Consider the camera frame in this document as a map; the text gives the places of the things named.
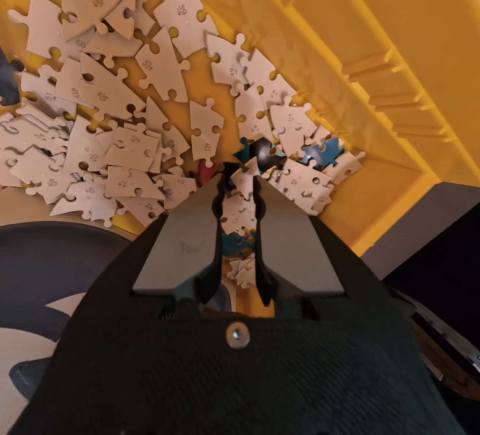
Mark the white jigsaw puzzle piece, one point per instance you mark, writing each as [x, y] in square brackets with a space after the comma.
[243, 182]

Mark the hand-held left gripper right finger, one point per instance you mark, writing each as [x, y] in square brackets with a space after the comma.
[296, 251]

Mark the pile of white puzzle pieces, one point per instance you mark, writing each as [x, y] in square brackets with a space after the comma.
[112, 86]

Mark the red jigsaw puzzle piece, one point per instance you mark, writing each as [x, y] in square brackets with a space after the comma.
[205, 172]

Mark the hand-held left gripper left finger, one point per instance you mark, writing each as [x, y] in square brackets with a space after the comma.
[180, 251]

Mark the black jigsaw puzzle piece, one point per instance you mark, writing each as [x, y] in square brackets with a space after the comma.
[264, 152]

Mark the yellow plastic bin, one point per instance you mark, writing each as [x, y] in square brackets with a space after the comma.
[375, 30]

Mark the blue ear cutout sheet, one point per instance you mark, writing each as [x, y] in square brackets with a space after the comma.
[48, 262]

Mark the blue jigsaw puzzle piece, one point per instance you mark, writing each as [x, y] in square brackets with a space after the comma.
[324, 152]

